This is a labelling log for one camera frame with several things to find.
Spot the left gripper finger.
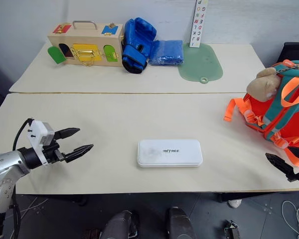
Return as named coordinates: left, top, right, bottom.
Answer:
left=63, top=143, right=94, bottom=164
left=54, top=127, right=81, bottom=141

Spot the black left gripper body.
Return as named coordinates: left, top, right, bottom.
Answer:
left=41, top=140, right=67, bottom=166

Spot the black table frame bar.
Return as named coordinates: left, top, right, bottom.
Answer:
left=215, top=190, right=299, bottom=203

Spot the green silicone mat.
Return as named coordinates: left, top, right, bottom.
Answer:
left=177, top=42, right=224, bottom=84

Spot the blue folded cloth in bag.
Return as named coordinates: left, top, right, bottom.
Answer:
left=148, top=39, right=184, bottom=67

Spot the dark rounded shape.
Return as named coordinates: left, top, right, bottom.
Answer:
left=99, top=210, right=140, bottom=239
left=165, top=206, right=197, bottom=239

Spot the small black floor device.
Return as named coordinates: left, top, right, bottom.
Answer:
left=223, top=220, right=241, bottom=239

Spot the white rectangular case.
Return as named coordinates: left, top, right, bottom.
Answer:
left=137, top=138, right=204, bottom=168

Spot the white shoe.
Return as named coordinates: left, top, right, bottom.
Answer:
left=228, top=199, right=243, bottom=209

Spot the wooden lock box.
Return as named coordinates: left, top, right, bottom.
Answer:
left=47, top=20, right=125, bottom=68

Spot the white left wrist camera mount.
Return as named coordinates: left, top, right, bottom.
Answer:
left=24, top=119, right=56, bottom=166

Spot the orange and teal backpack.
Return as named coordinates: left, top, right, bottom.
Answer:
left=223, top=59, right=299, bottom=167

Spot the beige plush toy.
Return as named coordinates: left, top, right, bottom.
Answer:
left=246, top=67, right=282, bottom=103

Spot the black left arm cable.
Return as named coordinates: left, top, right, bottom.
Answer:
left=12, top=119, right=33, bottom=151

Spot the blue boxing glove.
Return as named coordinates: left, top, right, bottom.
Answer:
left=121, top=17, right=157, bottom=74

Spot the white alphabet letter post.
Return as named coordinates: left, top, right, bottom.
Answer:
left=189, top=0, right=209, bottom=48

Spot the white floor cable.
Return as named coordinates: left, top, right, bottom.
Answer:
left=281, top=198, right=299, bottom=239

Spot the black chair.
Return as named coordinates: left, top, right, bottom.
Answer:
left=280, top=42, right=299, bottom=68

